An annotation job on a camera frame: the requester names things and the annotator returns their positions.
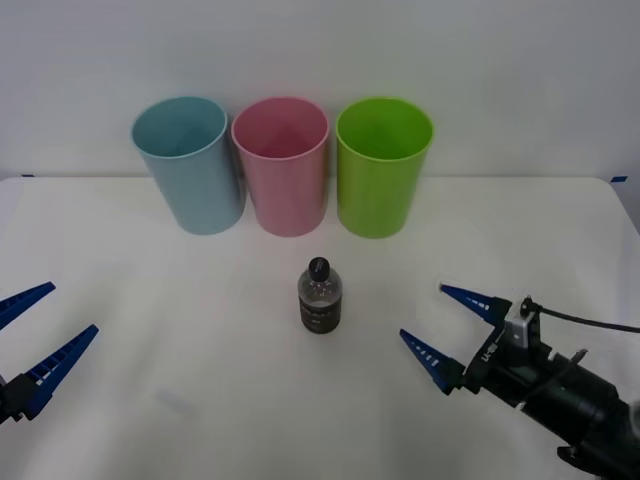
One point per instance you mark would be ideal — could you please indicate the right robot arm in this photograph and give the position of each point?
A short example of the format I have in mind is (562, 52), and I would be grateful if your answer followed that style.
(590, 415)

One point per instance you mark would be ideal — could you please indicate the pale blue plastic bin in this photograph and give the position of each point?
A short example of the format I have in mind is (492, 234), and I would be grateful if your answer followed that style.
(195, 190)

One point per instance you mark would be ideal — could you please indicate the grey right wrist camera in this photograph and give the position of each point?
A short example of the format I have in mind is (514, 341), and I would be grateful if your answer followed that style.
(521, 327)

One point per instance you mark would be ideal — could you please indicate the pink plastic bin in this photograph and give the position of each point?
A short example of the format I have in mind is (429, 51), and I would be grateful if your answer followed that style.
(287, 195)

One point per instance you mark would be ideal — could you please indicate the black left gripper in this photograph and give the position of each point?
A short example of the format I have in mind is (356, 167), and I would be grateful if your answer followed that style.
(4, 402)

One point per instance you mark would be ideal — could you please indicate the clear bottle with black cap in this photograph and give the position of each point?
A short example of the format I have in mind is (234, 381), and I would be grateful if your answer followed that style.
(320, 310)

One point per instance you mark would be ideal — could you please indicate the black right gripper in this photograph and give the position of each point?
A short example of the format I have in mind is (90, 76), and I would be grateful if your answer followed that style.
(500, 372)

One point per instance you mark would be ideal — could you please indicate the green plastic bin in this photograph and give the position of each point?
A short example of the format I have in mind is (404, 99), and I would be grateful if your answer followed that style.
(375, 195)

